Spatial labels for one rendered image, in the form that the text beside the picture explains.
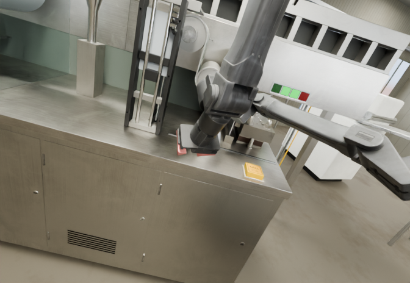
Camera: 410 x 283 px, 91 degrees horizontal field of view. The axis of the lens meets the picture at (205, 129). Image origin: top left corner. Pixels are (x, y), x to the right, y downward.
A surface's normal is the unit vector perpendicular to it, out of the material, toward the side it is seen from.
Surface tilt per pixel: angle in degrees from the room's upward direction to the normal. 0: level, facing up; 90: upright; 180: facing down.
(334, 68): 90
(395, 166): 54
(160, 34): 90
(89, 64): 90
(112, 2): 90
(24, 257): 0
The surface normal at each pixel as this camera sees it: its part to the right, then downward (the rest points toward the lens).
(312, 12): -0.05, 0.41
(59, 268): 0.27, -0.87
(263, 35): 0.29, 0.54
